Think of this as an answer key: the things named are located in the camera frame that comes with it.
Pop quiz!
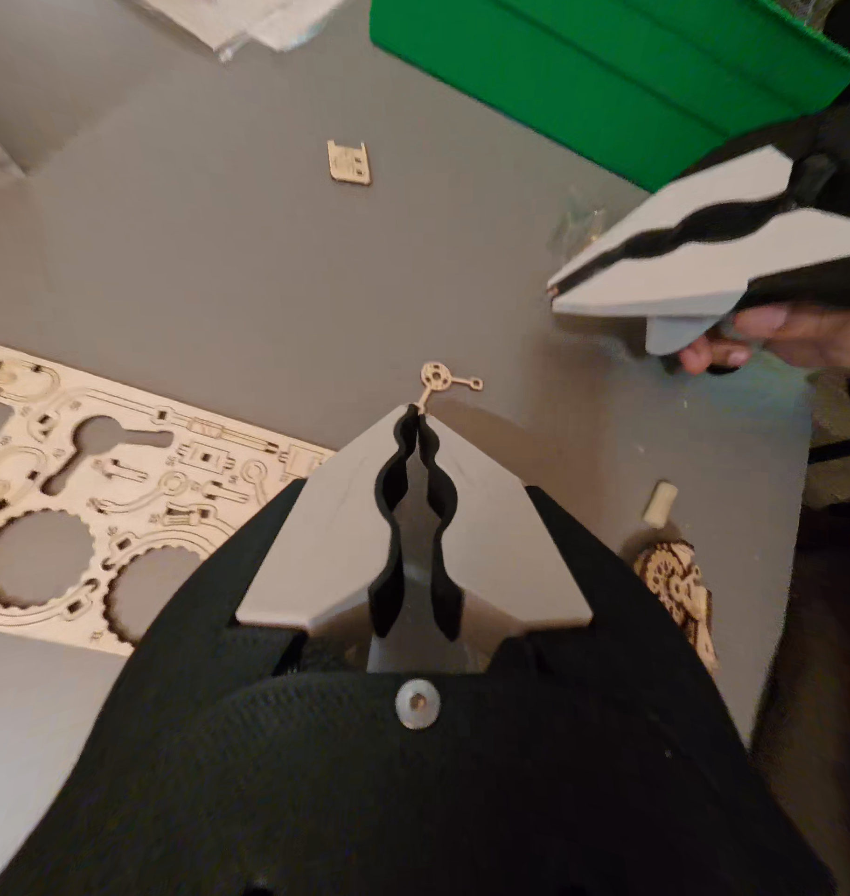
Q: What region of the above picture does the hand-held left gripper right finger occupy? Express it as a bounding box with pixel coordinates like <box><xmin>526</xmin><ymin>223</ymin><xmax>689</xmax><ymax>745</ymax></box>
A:
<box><xmin>418</xmin><ymin>412</ymin><xmax>595</xmax><ymax>641</ymax></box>

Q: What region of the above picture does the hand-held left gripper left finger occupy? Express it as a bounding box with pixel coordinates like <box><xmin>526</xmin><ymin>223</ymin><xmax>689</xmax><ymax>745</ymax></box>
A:
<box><xmin>235</xmin><ymin>402</ymin><xmax>422</xmax><ymax>641</ymax></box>

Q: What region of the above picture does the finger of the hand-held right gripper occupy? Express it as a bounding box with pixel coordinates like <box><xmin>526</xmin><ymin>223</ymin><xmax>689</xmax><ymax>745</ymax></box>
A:
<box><xmin>546</xmin><ymin>144</ymin><xmax>797</xmax><ymax>294</ymax></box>
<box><xmin>550</xmin><ymin>207</ymin><xmax>850</xmax><ymax>358</ymax></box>

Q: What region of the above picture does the wooden disc link piece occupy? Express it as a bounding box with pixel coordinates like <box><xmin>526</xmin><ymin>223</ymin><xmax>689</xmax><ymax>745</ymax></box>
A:
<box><xmin>410</xmin><ymin>360</ymin><xmax>485</xmax><ymax>415</ymax></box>

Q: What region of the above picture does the wooden puzzle sheet with gear holes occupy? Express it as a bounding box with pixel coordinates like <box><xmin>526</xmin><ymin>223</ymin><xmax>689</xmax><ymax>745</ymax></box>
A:
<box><xmin>0</xmin><ymin>341</ymin><xmax>336</xmax><ymax>657</ymax></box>

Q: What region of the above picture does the grey desk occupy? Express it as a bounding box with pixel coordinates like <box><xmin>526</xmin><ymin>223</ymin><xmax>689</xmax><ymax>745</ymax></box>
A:
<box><xmin>0</xmin><ymin>0</ymin><xmax>818</xmax><ymax>896</ymax></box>

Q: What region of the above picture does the person's right hand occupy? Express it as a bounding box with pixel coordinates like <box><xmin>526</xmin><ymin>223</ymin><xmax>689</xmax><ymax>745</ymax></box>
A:
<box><xmin>677</xmin><ymin>304</ymin><xmax>850</xmax><ymax>393</ymax></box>

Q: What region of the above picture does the clear plastic bag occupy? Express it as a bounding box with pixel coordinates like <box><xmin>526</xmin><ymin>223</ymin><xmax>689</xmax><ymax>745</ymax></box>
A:
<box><xmin>551</xmin><ymin>185</ymin><xmax>608</xmax><ymax>256</ymax></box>

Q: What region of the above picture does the white wax cylinder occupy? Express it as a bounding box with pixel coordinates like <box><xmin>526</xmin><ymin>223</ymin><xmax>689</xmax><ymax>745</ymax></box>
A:
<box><xmin>642</xmin><ymin>480</ymin><xmax>679</xmax><ymax>528</ymax></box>

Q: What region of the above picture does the green folder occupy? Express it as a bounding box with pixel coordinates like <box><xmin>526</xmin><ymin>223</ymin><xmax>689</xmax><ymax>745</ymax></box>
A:
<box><xmin>369</xmin><ymin>0</ymin><xmax>850</xmax><ymax>193</ymax></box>

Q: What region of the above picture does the assembled wooden gear model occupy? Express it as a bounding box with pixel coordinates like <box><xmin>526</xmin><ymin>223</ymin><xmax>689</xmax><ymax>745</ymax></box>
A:
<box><xmin>633</xmin><ymin>539</ymin><xmax>720</xmax><ymax>676</ymax></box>

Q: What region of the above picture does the small square wooden plate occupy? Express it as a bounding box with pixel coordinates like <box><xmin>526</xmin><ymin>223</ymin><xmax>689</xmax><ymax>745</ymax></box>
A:
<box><xmin>326</xmin><ymin>139</ymin><xmax>372</xmax><ymax>187</ymax></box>

